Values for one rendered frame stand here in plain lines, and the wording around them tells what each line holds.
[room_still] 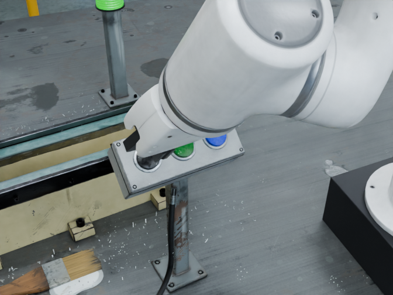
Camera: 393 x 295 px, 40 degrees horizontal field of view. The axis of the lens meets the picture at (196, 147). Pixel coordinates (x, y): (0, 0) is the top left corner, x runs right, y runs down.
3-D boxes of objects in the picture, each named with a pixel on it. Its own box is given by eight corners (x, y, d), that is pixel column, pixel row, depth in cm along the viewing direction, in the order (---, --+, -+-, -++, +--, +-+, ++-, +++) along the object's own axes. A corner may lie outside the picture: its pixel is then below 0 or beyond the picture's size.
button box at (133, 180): (124, 201, 72) (131, 192, 67) (105, 151, 73) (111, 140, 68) (233, 161, 78) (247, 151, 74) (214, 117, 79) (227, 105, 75)
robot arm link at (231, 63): (270, 55, 49) (173, 27, 47) (354, -28, 37) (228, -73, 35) (261, 141, 46) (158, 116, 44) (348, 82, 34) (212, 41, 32)
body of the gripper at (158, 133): (237, 42, 51) (199, 88, 61) (137, 68, 47) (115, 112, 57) (268, 115, 50) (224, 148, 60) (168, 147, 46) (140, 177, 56)
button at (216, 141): (206, 151, 73) (211, 148, 71) (198, 131, 74) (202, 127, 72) (226, 145, 74) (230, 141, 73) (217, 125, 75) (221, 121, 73)
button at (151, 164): (139, 174, 69) (142, 171, 68) (130, 153, 70) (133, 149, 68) (160, 167, 70) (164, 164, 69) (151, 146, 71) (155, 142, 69)
